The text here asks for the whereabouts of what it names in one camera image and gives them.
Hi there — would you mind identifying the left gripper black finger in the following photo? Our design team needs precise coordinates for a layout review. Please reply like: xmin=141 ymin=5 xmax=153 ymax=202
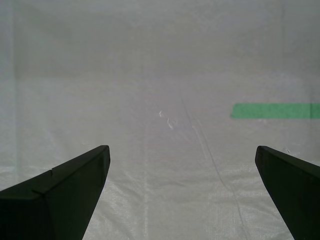
xmin=254 ymin=145 xmax=320 ymax=240
xmin=0 ymin=144 xmax=111 ymax=240

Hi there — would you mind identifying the long green tape strip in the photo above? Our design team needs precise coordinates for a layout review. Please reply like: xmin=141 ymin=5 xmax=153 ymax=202
xmin=230 ymin=103 xmax=320 ymax=119

